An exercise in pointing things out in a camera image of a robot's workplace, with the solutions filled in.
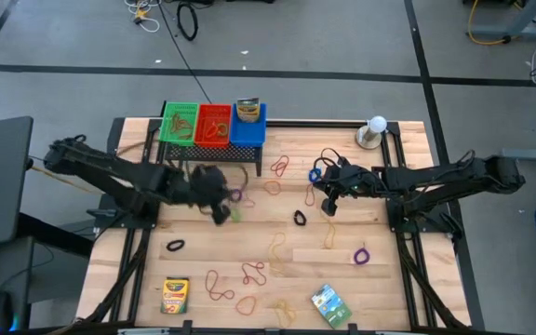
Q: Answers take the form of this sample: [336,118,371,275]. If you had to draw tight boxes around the grey floor beam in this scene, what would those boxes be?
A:
[501,147,536,163]

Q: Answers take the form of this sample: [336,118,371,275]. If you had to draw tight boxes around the yellow rubber band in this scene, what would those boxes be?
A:
[266,231,288,276]
[321,214,338,250]
[273,299,298,328]

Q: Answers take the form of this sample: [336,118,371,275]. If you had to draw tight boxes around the yellow hanging cord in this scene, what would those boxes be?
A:
[466,0,514,47]

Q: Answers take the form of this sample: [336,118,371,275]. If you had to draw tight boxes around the black coiled floor cable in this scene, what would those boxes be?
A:
[175,1,200,43]

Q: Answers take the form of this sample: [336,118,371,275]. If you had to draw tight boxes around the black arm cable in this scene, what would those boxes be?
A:
[313,147,357,187]
[223,161,252,194]

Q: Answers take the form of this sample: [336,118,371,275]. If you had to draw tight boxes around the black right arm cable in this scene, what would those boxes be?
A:
[313,147,357,187]

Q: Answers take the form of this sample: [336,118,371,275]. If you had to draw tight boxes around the black metal riser shelf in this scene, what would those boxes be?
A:
[158,139,265,179]

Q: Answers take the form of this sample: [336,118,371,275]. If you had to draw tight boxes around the wooden desk grey legs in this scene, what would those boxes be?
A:
[462,0,536,39]

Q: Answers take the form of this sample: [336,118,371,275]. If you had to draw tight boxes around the table lamp with white bulb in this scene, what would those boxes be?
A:
[355,114,389,151]

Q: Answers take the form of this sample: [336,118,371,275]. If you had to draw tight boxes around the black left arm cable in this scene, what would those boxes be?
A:
[223,161,252,194]

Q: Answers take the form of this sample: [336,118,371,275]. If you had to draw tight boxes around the red plastic basket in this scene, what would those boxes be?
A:
[194,103,233,149]

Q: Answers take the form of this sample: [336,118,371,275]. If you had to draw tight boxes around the white floor cable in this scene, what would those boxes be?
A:
[123,0,162,34]

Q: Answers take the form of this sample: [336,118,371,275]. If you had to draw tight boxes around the green plastic basket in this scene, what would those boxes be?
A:
[158,101,200,147]

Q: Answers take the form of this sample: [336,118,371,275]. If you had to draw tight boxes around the blue plastic basket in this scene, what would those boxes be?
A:
[229,101,268,148]

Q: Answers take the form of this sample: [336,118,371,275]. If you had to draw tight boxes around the tan cord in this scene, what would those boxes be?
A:
[28,139,151,195]

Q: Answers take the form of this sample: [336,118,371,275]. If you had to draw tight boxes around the green card pack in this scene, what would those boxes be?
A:
[310,283,354,329]

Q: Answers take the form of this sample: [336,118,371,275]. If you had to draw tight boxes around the long thin floor cable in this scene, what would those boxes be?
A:
[154,0,214,105]

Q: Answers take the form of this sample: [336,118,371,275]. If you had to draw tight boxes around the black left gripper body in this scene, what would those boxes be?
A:
[187,162,232,210]

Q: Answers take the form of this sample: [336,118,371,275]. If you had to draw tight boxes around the Crayola crayon box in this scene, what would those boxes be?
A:
[159,276,191,315]
[235,97,262,125]

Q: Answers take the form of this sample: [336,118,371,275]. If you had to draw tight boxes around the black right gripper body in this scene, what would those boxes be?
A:
[316,157,385,200]

